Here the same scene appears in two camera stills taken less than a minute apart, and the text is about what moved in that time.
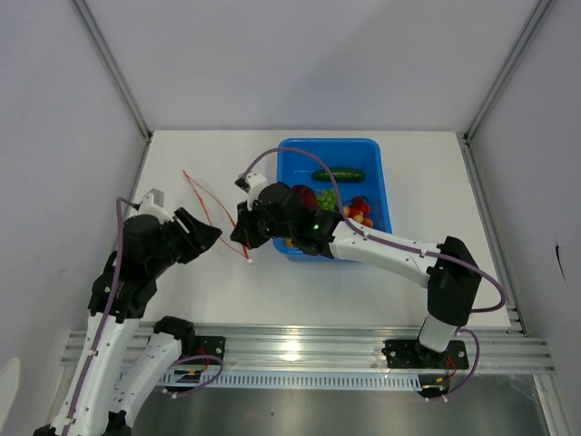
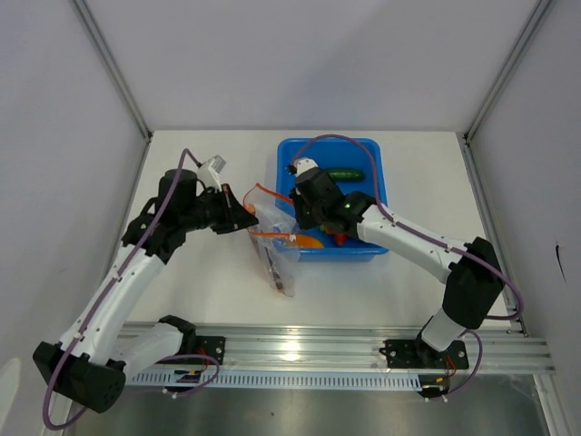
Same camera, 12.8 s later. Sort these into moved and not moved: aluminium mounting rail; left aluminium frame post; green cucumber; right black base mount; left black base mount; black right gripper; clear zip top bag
Moved: black right gripper; clear zip top bag
Not moved: aluminium mounting rail; right black base mount; left black base mount; left aluminium frame post; green cucumber
